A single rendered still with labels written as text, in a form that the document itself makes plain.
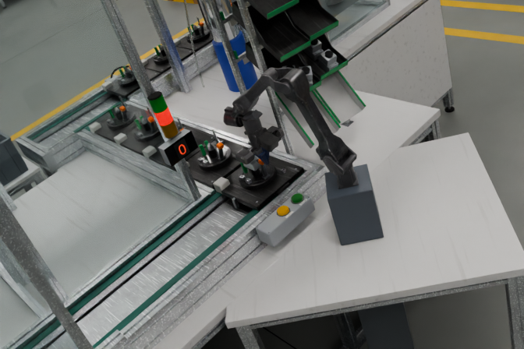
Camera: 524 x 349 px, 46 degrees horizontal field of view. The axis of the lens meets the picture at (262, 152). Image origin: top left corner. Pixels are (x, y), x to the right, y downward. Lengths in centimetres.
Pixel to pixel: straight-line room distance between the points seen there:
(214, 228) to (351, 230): 50
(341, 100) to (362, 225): 61
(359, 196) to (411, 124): 68
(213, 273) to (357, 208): 50
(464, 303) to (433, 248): 100
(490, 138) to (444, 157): 156
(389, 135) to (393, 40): 109
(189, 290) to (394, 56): 199
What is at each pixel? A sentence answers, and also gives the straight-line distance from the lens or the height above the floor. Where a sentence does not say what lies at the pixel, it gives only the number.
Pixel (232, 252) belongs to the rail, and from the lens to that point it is 205.
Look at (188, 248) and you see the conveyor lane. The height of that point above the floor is 92.
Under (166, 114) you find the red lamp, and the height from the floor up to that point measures 134.
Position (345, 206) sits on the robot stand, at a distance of 194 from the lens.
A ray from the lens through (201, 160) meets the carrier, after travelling 243.
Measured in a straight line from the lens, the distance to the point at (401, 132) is 249.
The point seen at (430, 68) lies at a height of 40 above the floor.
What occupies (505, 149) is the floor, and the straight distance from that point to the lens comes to 377.
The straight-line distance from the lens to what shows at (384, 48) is 345.
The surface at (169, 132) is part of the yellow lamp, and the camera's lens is 210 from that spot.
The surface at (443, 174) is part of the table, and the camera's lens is 225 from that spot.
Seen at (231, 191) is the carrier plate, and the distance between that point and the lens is 225.
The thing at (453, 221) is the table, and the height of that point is 86.
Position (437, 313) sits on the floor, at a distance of 294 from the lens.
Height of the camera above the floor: 225
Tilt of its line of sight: 32 degrees down
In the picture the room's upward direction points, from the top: 20 degrees counter-clockwise
